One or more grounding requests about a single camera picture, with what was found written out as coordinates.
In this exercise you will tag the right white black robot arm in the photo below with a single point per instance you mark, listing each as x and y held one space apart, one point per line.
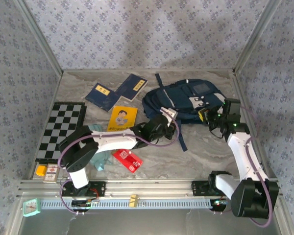
242 156

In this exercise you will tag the small orange block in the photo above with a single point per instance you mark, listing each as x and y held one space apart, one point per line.
41 170

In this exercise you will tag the aluminium frame post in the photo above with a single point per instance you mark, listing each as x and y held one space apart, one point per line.
41 36
256 36

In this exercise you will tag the aluminium table rail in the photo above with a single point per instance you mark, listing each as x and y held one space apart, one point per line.
149 187

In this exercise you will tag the yellow cartoon cover book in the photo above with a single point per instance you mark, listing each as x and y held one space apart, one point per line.
122 117

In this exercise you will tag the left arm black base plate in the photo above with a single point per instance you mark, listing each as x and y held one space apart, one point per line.
98 188

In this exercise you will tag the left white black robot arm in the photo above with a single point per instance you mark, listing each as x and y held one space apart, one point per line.
112 139

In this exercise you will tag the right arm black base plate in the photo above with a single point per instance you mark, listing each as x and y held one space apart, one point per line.
199 188

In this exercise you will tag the red card package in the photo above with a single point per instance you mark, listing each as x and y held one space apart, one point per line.
127 159

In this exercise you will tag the aluminium side rail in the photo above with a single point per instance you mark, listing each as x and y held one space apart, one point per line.
244 93

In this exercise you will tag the teal alarm clock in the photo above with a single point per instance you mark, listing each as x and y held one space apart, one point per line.
30 208

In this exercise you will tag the brass bracket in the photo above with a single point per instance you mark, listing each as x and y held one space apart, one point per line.
134 200

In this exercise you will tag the blue book long cream label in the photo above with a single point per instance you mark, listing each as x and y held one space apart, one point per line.
131 88

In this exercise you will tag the blue book short yellow label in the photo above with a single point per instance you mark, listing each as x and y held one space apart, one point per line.
100 98

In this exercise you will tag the black grey chessboard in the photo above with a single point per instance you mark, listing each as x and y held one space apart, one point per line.
61 122

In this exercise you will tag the navy blue backpack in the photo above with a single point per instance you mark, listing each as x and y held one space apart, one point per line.
186 98

